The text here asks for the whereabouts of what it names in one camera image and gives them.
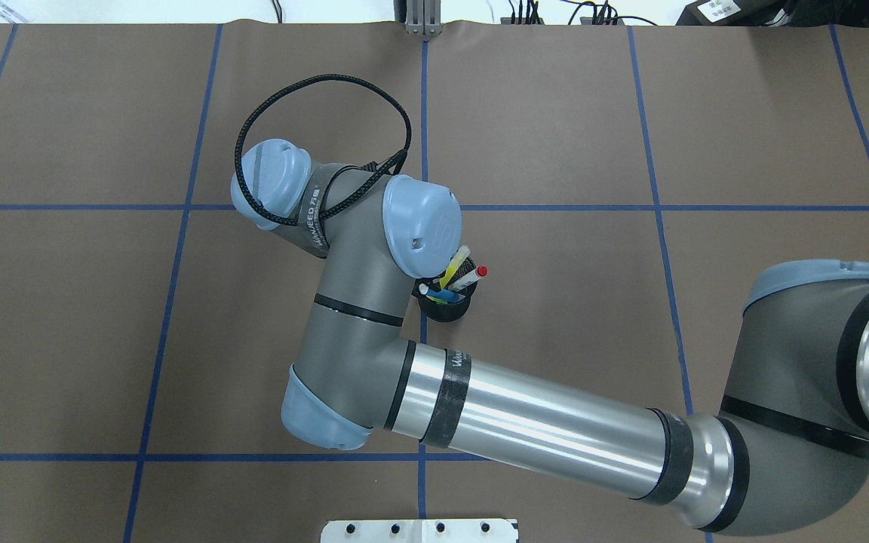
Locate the blue marker pen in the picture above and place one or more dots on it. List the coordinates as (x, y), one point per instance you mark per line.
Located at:
(442, 296)

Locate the white red-capped marker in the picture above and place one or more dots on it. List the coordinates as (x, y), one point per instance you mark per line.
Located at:
(467, 280)

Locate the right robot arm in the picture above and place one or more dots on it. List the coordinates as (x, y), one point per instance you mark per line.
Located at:
(789, 446)

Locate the yellow highlighter pen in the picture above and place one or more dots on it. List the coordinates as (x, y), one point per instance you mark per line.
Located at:
(454, 264)

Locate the aluminium frame post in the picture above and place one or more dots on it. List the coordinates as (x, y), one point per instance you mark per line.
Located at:
(420, 18)

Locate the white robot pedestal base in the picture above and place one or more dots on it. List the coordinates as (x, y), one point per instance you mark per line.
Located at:
(422, 530)

